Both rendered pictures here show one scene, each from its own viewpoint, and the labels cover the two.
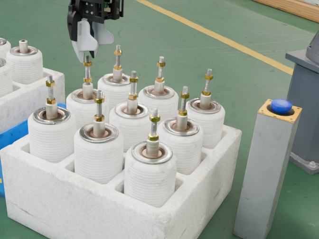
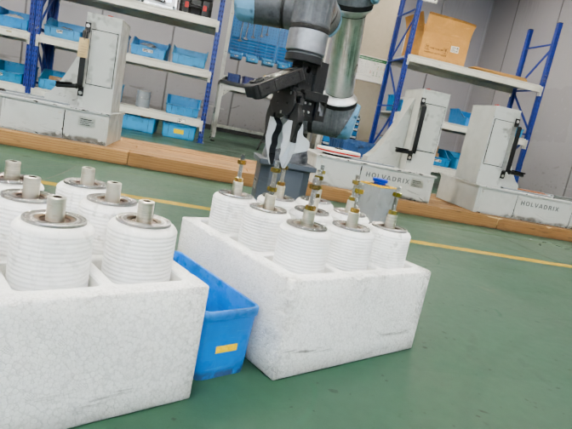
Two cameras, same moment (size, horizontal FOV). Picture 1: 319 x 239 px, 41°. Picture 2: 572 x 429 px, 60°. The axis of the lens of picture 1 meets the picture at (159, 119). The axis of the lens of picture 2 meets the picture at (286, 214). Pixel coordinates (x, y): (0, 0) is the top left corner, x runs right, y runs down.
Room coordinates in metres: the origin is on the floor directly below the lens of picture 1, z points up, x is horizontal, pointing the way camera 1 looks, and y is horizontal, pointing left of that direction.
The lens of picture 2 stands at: (0.47, 1.04, 0.43)
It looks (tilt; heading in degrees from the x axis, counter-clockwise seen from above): 11 degrees down; 292
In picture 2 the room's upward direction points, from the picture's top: 11 degrees clockwise
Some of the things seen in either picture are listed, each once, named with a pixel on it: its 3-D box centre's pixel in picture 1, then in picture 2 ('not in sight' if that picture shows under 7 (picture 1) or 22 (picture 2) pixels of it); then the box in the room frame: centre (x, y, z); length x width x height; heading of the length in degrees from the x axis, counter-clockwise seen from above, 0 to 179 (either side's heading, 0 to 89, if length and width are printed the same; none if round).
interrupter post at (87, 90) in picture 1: (88, 90); (269, 203); (0.86, 0.17, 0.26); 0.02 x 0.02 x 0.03
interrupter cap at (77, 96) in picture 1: (88, 96); (268, 208); (0.86, 0.17, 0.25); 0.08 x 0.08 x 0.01
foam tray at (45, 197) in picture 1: (128, 172); (296, 282); (0.81, 0.06, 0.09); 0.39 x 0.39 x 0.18; 63
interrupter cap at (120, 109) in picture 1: (132, 110); (311, 211); (0.81, 0.06, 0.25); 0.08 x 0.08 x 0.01
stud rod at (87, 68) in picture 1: (87, 72); (273, 180); (0.86, 0.17, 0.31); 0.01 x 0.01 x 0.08
